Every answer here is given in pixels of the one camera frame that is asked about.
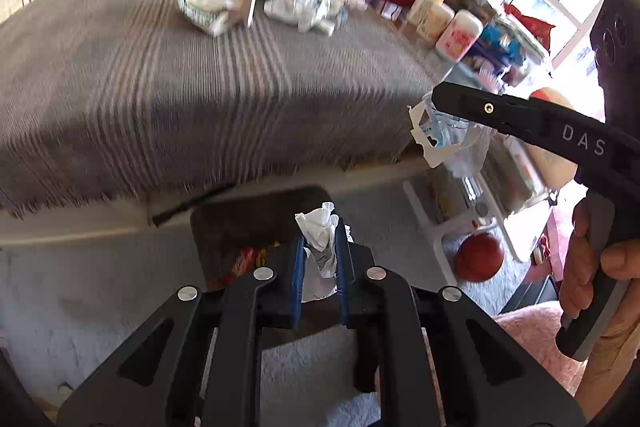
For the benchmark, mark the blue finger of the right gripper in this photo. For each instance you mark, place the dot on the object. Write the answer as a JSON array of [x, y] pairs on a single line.
[[520, 121]]

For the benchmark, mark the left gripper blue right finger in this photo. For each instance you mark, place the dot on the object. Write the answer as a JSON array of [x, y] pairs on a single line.
[[442, 360]]

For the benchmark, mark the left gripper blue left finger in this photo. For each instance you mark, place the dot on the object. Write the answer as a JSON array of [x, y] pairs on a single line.
[[196, 359]]

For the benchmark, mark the red sausage wrapper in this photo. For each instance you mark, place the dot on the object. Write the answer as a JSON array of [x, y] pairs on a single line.
[[249, 259]]

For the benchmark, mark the torn blue white wrapper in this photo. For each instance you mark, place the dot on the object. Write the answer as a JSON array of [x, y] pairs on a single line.
[[455, 143]]

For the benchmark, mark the white tissue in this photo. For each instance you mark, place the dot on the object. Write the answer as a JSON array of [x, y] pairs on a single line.
[[318, 228]]

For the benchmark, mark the dark trash bin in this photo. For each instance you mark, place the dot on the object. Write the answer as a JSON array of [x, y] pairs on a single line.
[[237, 236]]

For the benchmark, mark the person's right hand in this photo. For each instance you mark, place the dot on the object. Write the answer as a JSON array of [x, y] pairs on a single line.
[[619, 261]]

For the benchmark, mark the large beige container red lid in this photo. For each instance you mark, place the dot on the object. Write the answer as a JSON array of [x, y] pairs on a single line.
[[554, 158]]

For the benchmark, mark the red ball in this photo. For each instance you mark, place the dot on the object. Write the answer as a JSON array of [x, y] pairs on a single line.
[[478, 258]]

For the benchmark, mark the red snack bag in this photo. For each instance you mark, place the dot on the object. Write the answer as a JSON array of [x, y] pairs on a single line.
[[540, 29]]

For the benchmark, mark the white bottle red label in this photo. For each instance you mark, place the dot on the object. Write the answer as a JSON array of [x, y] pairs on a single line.
[[458, 37]]

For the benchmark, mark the white cap yellow-label bottle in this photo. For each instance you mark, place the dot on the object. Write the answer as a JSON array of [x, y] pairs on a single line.
[[435, 21]]

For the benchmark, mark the yellow cap white bottle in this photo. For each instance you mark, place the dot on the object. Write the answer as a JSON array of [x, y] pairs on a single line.
[[419, 9]]

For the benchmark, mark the brown plaid tablecloth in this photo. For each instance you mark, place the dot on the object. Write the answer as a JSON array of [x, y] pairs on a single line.
[[103, 99]]

